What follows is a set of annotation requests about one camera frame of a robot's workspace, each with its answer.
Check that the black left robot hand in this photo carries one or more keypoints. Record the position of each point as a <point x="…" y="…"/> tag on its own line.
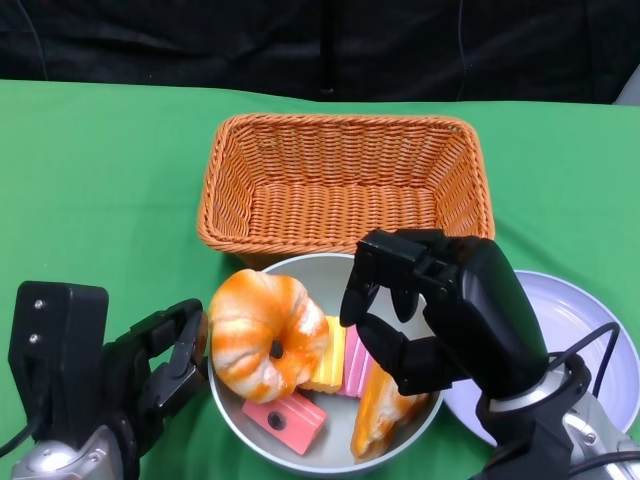
<point x="175" y="390"/>

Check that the lavender round plate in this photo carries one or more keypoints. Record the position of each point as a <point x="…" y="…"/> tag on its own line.
<point x="565" y="310"/>

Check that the green tablecloth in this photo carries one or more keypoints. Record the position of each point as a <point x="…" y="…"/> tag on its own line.
<point x="100" y="175"/>

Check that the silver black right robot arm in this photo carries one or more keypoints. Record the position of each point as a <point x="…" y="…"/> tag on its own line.
<point x="525" y="440"/>

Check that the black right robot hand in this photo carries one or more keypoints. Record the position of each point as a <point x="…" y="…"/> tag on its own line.
<point x="475" y="310"/>

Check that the yellow striped cake slice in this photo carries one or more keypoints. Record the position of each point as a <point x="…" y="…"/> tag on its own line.
<point x="330" y="360"/>

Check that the orange wicker basket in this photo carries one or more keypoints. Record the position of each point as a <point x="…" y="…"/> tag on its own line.
<point x="345" y="210"/>

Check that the black curtain backdrop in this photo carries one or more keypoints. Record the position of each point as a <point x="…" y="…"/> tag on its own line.
<point x="200" y="45"/>

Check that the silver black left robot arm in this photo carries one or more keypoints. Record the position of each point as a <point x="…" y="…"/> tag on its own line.
<point x="70" y="460"/>

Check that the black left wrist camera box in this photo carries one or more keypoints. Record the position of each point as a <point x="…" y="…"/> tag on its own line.
<point x="60" y="360"/>

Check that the pale green bowl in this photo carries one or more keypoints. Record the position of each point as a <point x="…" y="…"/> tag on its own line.
<point x="320" y="272"/>

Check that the coral cake with black dot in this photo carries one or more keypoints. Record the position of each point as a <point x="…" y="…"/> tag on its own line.
<point x="285" y="422"/>

